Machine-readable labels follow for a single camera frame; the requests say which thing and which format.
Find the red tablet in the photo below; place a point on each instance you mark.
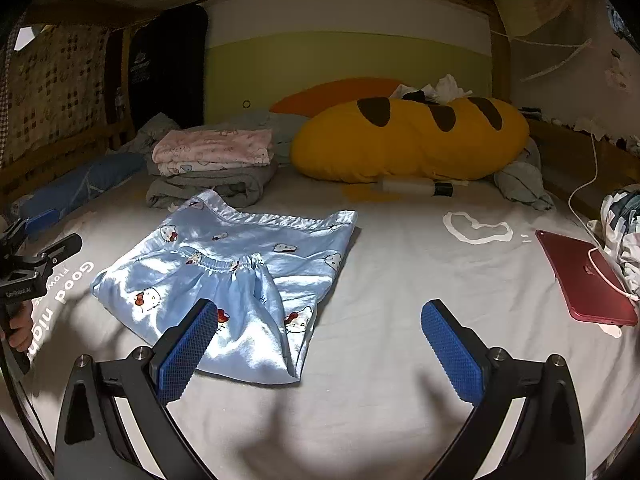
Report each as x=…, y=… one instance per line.
x=586, y=280

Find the checkered red white cloth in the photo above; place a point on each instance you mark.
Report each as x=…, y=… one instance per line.
x=4, y=103

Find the black hanging garment bag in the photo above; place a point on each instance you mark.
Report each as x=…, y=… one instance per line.
x=166, y=67

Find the light blue kitty pants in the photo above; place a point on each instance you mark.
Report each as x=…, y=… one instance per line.
x=265, y=273

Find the person left hand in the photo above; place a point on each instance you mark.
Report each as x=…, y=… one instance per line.
x=21, y=335

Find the grey cloth beside pillow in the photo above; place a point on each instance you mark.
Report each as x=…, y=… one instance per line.
x=522, y=182

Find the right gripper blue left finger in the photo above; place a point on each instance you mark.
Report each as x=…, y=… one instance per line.
x=92, y=441

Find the wooden bed frame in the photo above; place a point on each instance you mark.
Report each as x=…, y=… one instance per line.
x=573, y=69

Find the white crumpled cloth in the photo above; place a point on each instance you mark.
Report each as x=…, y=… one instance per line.
x=445, y=91

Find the yellow tiger-striped plush pillow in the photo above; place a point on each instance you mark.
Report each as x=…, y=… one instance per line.
x=364, y=140

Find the blue pillow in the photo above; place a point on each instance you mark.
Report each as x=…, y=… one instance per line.
x=79, y=186

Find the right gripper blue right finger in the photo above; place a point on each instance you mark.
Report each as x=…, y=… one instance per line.
x=548, y=442

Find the white black patterned clothes pile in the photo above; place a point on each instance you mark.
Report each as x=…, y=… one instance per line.
x=620, y=221

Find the plaid patterned curtain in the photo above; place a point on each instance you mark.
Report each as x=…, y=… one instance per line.
x=55, y=88

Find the hanging denim garment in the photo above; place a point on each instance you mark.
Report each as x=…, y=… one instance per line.
x=620, y=29

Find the white bottle with black cap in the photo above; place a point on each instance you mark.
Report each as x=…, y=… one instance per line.
x=420, y=186

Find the folded grey sweatpants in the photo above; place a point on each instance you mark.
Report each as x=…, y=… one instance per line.
x=238, y=187

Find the orange pillow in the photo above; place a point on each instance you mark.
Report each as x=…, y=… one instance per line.
x=312, y=101

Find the folded pink patterned garment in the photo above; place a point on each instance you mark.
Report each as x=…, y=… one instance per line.
x=183, y=151

